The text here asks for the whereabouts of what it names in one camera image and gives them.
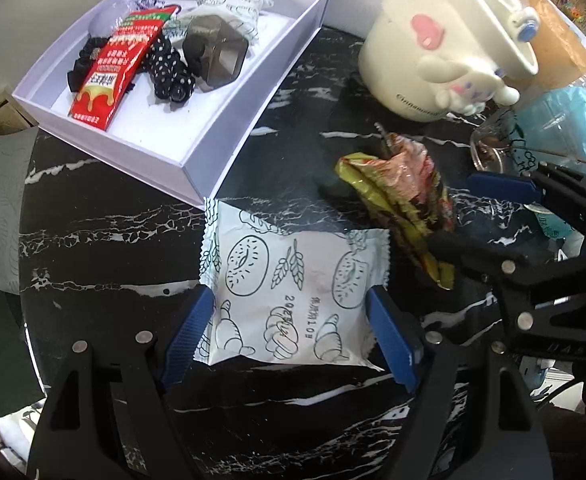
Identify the plain black scrunchie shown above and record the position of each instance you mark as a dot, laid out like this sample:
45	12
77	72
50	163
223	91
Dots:
80	67

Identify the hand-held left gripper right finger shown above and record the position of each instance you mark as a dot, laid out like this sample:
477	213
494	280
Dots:
390	340

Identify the purple tassel sachet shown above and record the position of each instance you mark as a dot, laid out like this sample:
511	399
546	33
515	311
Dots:
149	1

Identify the brown kraft paper bag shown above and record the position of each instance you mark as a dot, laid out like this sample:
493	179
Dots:
558	45

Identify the clear glass cup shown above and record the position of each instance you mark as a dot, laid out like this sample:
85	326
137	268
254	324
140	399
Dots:
498	150

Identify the black polka dot scrunchie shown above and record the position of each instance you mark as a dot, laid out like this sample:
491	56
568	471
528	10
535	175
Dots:
168	70

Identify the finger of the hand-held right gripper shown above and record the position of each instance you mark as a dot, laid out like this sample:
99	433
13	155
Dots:
473	255
503	185

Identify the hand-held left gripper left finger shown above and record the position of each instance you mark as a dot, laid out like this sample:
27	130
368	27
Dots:
188	335

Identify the cream character mug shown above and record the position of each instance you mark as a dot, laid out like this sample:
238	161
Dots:
403	70

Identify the green red wrapper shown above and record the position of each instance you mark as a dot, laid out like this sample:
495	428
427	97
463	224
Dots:
403	180

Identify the white printed snack packet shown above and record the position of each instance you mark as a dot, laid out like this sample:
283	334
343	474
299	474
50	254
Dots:
293	280
228	2

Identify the dark grey hexagonal case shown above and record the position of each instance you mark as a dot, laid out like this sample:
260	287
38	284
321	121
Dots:
213	55

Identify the red sachet packet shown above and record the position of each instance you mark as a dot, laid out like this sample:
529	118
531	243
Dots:
113	70

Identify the light blue plastic bag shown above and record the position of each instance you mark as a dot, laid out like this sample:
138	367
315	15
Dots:
573	120

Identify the lavender gift box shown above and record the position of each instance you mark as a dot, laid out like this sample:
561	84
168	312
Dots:
123	145

